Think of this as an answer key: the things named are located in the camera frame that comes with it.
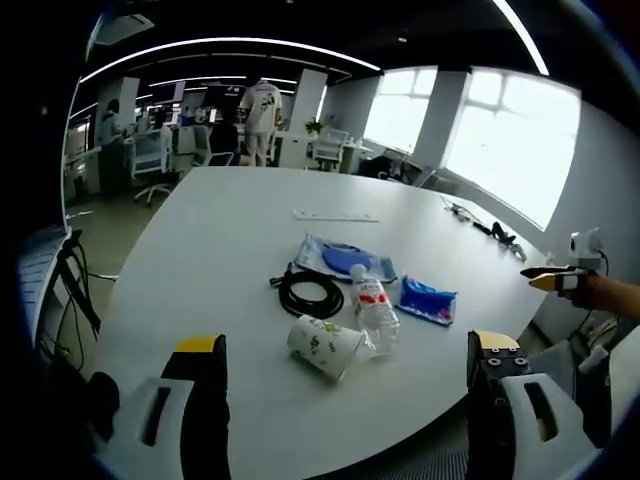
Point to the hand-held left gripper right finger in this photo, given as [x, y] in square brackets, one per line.
[505, 400]

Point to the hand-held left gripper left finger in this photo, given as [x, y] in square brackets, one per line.
[200, 400]

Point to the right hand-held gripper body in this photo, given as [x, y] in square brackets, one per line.
[586, 247]

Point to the blue tissue packet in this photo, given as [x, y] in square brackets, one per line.
[425, 300]

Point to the floral paper cup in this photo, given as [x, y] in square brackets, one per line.
[320, 345]

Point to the clear plastic water bottle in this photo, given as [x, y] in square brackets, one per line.
[375, 310]

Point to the clear bag with blue item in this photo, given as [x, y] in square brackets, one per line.
[345, 260]

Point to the large window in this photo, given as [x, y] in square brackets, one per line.
[515, 145]

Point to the white table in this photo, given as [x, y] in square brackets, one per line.
[225, 240]

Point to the black bag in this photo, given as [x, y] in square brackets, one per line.
[377, 167]

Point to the white keyboard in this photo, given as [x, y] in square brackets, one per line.
[40, 265]

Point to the small window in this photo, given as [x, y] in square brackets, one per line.
[400, 107]

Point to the white mesh office chair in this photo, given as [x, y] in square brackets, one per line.
[330, 147]

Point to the black office chair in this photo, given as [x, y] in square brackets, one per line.
[222, 140]

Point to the green potted plant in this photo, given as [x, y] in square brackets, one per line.
[313, 126]

